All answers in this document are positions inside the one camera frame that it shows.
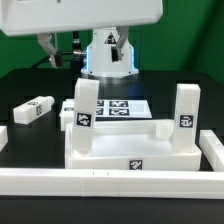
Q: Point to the white desk top tray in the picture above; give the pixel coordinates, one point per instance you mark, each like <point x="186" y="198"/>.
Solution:
<point x="135" y="145"/>

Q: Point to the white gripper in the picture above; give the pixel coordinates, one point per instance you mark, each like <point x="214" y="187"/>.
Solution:
<point x="28" y="17"/>

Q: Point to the white front fence bar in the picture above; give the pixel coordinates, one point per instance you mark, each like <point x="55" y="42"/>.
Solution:
<point x="111" y="183"/>

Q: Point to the white fence bar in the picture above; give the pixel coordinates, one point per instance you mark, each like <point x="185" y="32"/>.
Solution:
<point x="111" y="183"/>
<point x="213" y="149"/>

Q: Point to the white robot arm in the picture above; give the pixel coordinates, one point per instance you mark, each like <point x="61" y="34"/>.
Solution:
<point x="109" y="55"/>

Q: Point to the white right fence bar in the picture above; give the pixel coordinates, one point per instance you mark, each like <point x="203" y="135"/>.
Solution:
<point x="213" y="149"/>

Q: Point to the white marker base plate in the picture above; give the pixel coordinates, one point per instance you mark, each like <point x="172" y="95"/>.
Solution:
<point x="114" y="108"/>

